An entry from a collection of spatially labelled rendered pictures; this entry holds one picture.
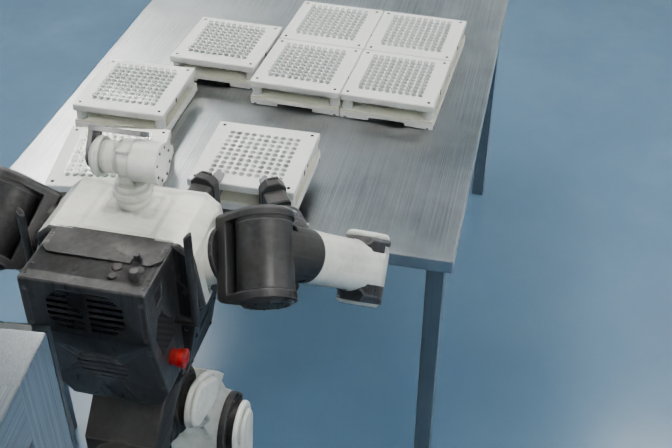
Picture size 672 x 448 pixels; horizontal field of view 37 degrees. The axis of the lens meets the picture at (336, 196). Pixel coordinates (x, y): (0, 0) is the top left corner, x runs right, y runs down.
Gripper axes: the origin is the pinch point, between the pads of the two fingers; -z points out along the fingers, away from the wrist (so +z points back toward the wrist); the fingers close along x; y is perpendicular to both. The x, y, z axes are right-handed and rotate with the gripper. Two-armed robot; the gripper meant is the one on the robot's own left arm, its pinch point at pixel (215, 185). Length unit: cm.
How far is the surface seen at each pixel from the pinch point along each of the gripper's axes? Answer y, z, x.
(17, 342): 46, 113, -78
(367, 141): 20.1, -43.7, 11.7
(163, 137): -22.9, -17.6, 4.1
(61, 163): -39.7, 0.5, 3.7
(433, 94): 32, -60, 5
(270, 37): -20, -74, 5
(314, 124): 4.7, -46.3, 11.8
